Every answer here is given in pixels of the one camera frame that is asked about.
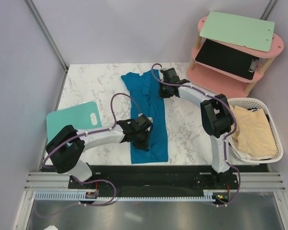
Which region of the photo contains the blue t shirt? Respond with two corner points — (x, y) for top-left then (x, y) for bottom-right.
(120, 70), (169, 165)

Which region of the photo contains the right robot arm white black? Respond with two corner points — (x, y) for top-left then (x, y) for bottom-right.
(159, 68), (236, 189)

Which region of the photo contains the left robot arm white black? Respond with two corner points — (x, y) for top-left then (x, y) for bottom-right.
(46, 114), (153, 188)

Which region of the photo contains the pink three tier shelf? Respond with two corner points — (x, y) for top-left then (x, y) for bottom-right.
(187, 16), (284, 98)

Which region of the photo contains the black clipboard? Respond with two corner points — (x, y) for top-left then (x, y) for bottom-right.
(195, 39), (259, 80)

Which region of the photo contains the teal cutting board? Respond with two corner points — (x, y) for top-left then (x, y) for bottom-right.
(46, 101), (102, 143)

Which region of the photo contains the white laundry basket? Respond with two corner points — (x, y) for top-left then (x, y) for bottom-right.
(227, 98), (283, 165)

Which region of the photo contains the beige t shirt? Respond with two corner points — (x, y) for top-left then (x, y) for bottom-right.
(230, 105), (277, 160)

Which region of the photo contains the green board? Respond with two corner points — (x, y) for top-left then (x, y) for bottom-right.
(200, 11), (275, 52)

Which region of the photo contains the white paper scrap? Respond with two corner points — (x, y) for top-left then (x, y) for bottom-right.
(44, 225), (58, 230)

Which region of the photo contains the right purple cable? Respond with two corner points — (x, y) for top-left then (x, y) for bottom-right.
(151, 63), (242, 208)

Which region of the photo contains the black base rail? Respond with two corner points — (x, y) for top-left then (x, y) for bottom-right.
(40, 164), (271, 198)

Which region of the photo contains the white cable duct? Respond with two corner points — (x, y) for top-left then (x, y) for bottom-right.
(34, 191), (215, 202)

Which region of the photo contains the aluminium extrusion rail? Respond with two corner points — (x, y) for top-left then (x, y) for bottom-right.
(25, 172), (286, 192)

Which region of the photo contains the aluminium frame post right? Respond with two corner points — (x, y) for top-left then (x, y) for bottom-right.
(260, 0), (277, 20)

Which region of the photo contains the aluminium frame post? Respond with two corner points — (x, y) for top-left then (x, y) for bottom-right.
(23, 0), (69, 72)
(260, 0), (277, 20)

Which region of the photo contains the aluminium frame post left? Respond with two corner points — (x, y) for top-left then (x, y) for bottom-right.
(23, 0), (69, 72)

